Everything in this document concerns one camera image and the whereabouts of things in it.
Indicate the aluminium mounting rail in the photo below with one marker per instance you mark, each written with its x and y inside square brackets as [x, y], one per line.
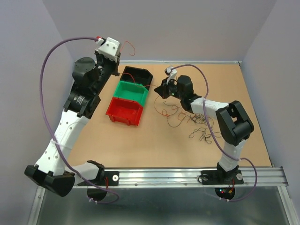
[189, 177]

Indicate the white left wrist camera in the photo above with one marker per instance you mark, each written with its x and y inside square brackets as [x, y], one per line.
[109, 48]

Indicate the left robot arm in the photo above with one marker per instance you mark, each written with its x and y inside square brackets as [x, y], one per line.
[52, 171]

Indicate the black plastic bin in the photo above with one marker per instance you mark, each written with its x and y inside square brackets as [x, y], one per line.
[137, 76]

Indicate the green plastic bin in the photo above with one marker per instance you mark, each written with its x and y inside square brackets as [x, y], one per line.
[131, 91]

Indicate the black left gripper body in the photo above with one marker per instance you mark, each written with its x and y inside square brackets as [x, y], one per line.
[107, 66]

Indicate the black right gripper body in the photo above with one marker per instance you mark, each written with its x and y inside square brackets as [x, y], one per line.
[171, 89]

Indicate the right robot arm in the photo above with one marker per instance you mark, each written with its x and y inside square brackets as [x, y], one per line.
[234, 123]

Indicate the red plastic bin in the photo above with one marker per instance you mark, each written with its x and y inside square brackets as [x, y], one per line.
[124, 111]

